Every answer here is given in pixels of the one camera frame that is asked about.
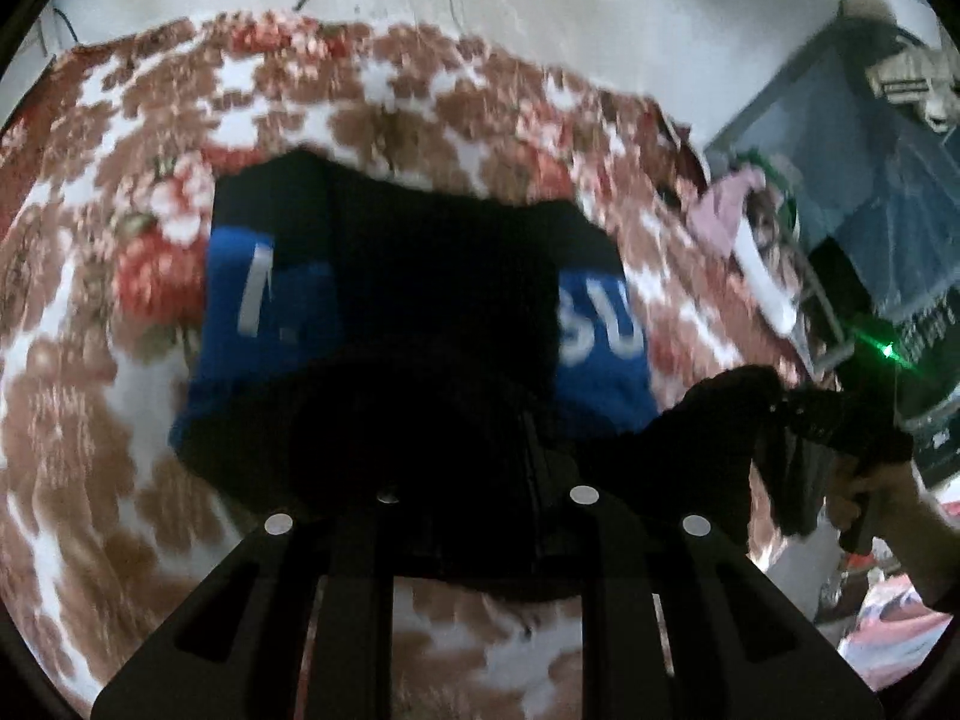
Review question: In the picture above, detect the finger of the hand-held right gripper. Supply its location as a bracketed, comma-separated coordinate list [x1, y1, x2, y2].
[765, 388, 848, 437]
[769, 427, 832, 539]

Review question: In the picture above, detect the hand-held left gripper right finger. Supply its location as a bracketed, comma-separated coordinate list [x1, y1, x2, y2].
[562, 484, 886, 720]

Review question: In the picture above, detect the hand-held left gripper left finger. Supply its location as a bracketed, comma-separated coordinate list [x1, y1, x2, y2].
[90, 484, 400, 720]

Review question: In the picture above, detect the blue and black hooded jacket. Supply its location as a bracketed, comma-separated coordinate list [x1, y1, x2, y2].
[169, 150, 781, 605]

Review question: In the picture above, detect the person's right forearm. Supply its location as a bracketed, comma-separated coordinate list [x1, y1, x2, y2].
[900, 510, 960, 612]

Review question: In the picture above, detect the person's right hand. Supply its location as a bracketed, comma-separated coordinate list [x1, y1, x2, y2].
[825, 454, 932, 572]

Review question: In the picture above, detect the white pillow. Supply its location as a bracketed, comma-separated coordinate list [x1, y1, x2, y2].
[731, 229, 800, 338]

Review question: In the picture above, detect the green garment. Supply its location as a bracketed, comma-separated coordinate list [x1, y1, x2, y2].
[739, 150, 800, 230]

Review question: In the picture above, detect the pink cloth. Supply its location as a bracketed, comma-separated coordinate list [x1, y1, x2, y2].
[690, 169, 766, 252]

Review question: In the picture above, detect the white striped garment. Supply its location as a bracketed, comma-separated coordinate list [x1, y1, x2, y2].
[862, 45, 960, 128]

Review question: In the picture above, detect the floral blanket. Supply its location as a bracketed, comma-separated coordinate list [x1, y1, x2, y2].
[0, 9, 848, 720]

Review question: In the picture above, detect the grey metal bunk bed frame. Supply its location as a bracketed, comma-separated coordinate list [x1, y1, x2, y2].
[705, 15, 960, 391]

